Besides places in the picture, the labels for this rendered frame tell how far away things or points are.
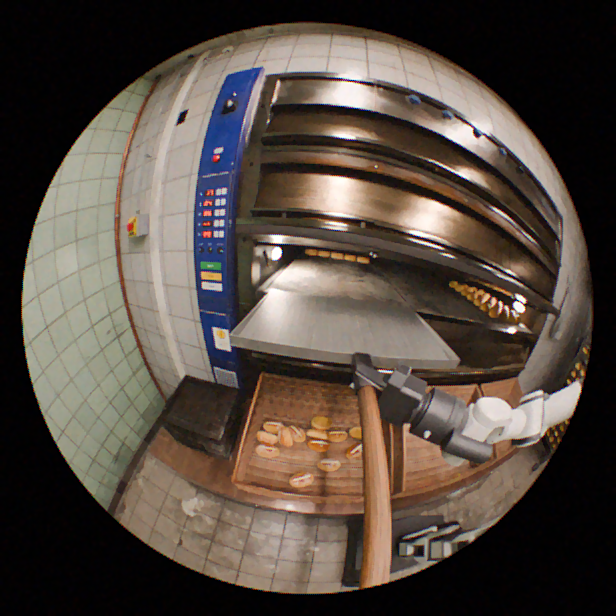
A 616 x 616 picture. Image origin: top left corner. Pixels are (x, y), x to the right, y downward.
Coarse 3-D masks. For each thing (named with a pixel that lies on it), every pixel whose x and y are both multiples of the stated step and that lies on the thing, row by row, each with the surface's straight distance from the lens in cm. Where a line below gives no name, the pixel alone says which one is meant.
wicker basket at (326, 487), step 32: (288, 384) 83; (320, 384) 82; (256, 416) 86; (288, 416) 95; (352, 416) 95; (288, 448) 92; (256, 480) 87; (288, 480) 87; (320, 480) 88; (352, 480) 91
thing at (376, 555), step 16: (368, 400) 31; (368, 416) 29; (368, 432) 28; (368, 448) 27; (384, 448) 28; (368, 464) 26; (384, 464) 26; (368, 480) 26; (384, 480) 25; (368, 496) 25; (384, 496) 25; (368, 512) 25; (384, 512) 25; (368, 528) 25; (384, 528) 25; (368, 544) 25; (384, 544) 25; (368, 560) 25; (384, 560) 26; (368, 576) 26; (384, 576) 27
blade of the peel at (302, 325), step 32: (256, 320) 52; (288, 320) 52; (320, 320) 54; (352, 320) 57; (384, 320) 62; (416, 320) 71; (288, 352) 40; (320, 352) 39; (352, 352) 44; (384, 352) 47; (416, 352) 52; (448, 352) 57
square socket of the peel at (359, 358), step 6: (354, 354) 39; (360, 354) 38; (366, 354) 39; (354, 360) 38; (360, 360) 37; (366, 360) 37; (354, 366) 37; (372, 366) 37; (354, 372) 37; (354, 378) 36; (360, 378) 33; (354, 384) 36; (360, 384) 32; (366, 384) 33; (372, 384) 33; (354, 390) 35
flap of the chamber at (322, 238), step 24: (264, 240) 63; (288, 240) 55; (312, 240) 49; (336, 240) 45; (360, 240) 46; (384, 240) 47; (432, 264) 58; (456, 264) 57; (504, 288) 78; (552, 312) 138
